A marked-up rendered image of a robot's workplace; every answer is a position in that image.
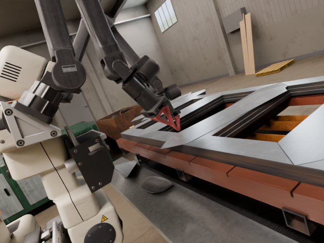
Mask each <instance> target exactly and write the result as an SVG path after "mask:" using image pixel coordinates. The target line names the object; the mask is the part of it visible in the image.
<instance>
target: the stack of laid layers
mask: <svg viewBox="0 0 324 243"><path fill-rule="evenodd" d="M282 85H284V87H285V88H286V90H287V91H286V92H284V93H282V94H280V95H278V96H276V97H275V98H273V99H271V100H269V101H267V102H265V103H263V104H261V105H260V106H258V107H256V108H254V109H252V110H250V111H248V112H246V113H245V114H243V115H241V116H239V117H237V118H235V119H233V120H231V121H229V122H228V123H226V124H224V125H222V126H220V127H218V128H216V129H214V130H212V131H210V132H208V133H206V134H204V135H203V136H201V137H199V138H197V139H195V140H198V139H202V138H205V137H209V136H220V137H230V138H232V137H234V136H235V135H237V134H238V133H239V132H240V131H242V130H243V129H245V128H246V127H248V126H249V125H251V124H252V123H254V122H255V121H256V120H258V119H259V118H261V117H262V116H263V115H265V114H266V113H268V112H269V111H271V110H272V109H273V108H275V107H276V106H278V105H279V104H281V103H282V102H283V101H285V100H286V99H288V98H289V97H290V96H294V95H308V94H318V93H324V81H319V82H312V83H305V84H298V85H291V86H287V85H285V84H282V83H277V84H274V85H271V86H268V87H265V88H262V89H259V90H256V91H249V92H242V93H235V94H226V95H222V96H220V97H218V98H216V99H214V100H213V101H211V102H209V103H207V104H205V105H203V106H202V107H200V108H198V109H196V110H194V111H193V112H191V113H189V114H187V115H185V116H183V117H182V118H180V127H183V126H184V125H186V124H188V123H189V122H191V121H193V120H195V119H196V118H198V117H200V116H202V115H203V114H205V113H207V112H209V111H211V110H212V109H214V108H216V107H218V106H219V105H221V104H223V103H225V102H233V101H237V102H236V103H238V102H240V101H242V100H244V99H246V98H248V97H250V96H252V95H254V94H256V93H258V92H261V91H265V90H268V89H272V88H275V87H279V86H282ZM201 99H203V98H197V99H192V100H190V101H188V102H186V103H184V104H182V105H180V106H178V107H176V108H175V109H174V110H176V109H178V108H179V109H180V110H182V109H184V108H186V107H188V106H190V105H192V104H193V103H195V102H197V101H199V100H201ZM236 103H234V104H236ZM234 104H233V105H234ZM231 106H232V105H231ZM157 122H158V121H155V120H151V121H149V122H147V123H145V124H143V125H141V126H139V127H137V128H136V129H146V128H148V127H150V126H152V125H154V124H155V123H157ZM158 131H166V132H174V131H176V129H175V128H173V127H172V126H170V125H167V126H165V127H163V128H161V129H159V130H158ZM121 136H122V138H123V139H127V140H131V141H135V142H139V143H143V144H147V145H151V146H155V147H159V148H161V147H162V146H163V145H164V143H165V142H164V141H159V140H154V139H149V138H143V137H138V136H133V135H125V134H121ZM195 140H194V141H195ZM165 149H168V150H172V151H176V152H180V153H184V154H188V155H192V156H196V157H200V158H204V159H209V160H213V161H216V162H221V163H226V164H230V165H234V166H235V167H236V166H238V167H241V168H246V169H250V170H254V171H258V172H262V173H266V174H270V175H274V176H279V177H283V178H287V179H291V180H295V181H299V182H300V184H301V183H302V182H303V183H307V184H311V185H315V186H319V187H323V188H324V171H323V170H317V169H312V168H307V167H301V166H296V165H290V164H285V163H280V162H273V161H267V160H262V159H257V158H251V157H246V156H241V155H236V154H230V153H225V152H220V151H214V150H209V149H203V148H197V147H191V146H186V145H179V146H175V147H170V148H165Z"/></svg>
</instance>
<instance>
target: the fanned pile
mask: <svg viewBox="0 0 324 243"><path fill-rule="evenodd" d="M137 163H138V162H136V161H130V162H125V163H121V164H118V165H115V168H114V171H115V172H117V173H118V174H119V175H121V176H122V177H123V178H127V177H128V176H129V175H130V173H131V172H132V171H133V169H134V168H135V166H136V165H137Z"/></svg>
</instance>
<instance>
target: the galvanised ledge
mask: <svg viewBox="0 0 324 243"><path fill-rule="evenodd" d="M125 162H130V160H128V159H126V158H124V157H121V158H119V159H117V160H116V161H114V162H113V164H114V165H118V164H121V163H125ZM149 176H157V177H161V178H165V177H163V176H161V175H159V174H157V173H155V172H153V171H150V170H148V169H146V168H144V167H142V166H140V165H138V164H137V165H136V166H135V168H134V169H133V171H132V172H131V173H130V175H129V176H128V177H127V178H123V177H122V176H121V175H119V174H118V173H117V172H115V171H114V172H113V176H112V180H111V182H110V184H111V185H112V186H113V188H114V189H115V190H116V191H117V192H118V193H119V194H120V195H121V196H122V197H123V198H125V199H126V201H127V202H128V203H129V204H130V205H131V206H132V207H133V208H134V209H135V210H136V211H138V212H139V213H140V215H141V216H142V217H143V218H144V219H145V220H146V221H147V222H148V223H149V224H150V225H152V226H153V228H154V229H155V230H156V231H157V232H158V233H159V234H160V235H161V236H162V237H163V238H165V239H166V240H167V242H168V243H299V242H297V241H295V240H293V239H290V238H288V237H286V236H284V235H282V234H280V233H278V232H276V231H274V230H272V229H270V228H268V227H266V226H264V225H262V224H259V223H257V222H255V221H253V220H251V219H249V218H247V217H245V216H243V215H241V214H239V213H237V212H235V211H233V210H231V209H228V208H226V207H224V206H222V205H220V204H218V203H216V202H214V201H212V200H210V199H208V198H206V197H204V196H202V195H200V194H198V193H196V192H194V191H192V190H190V189H188V188H186V187H184V186H181V185H179V184H177V183H175V182H173V181H171V180H169V179H167V178H165V179H167V180H168V181H170V182H171V183H172V184H173V185H172V186H171V187H170V188H169V189H167V190H165V191H163V192H158V193H149V192H146V191H145V190H143V189H142V188H141V184H142V183H143V182H144V179H145V178H146V177H149Z"/></svg>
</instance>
